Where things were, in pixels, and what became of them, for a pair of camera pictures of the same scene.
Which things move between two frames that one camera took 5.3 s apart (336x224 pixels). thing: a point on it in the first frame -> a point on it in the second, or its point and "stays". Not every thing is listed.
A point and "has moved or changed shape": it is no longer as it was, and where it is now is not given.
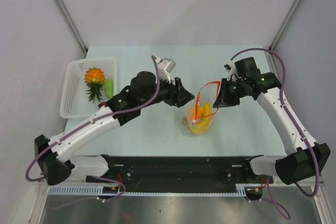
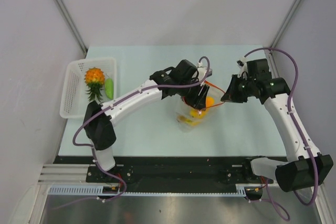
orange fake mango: [199, 113] -> [210, 101]
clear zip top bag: [199, 120] has moved or changed shape
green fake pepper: [109, 87] stays
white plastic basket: [75, 103] stays
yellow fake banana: [202, 126] -> [195, 119]
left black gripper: [177, 95] -> [197, 102]
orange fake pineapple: [94, 78] stays
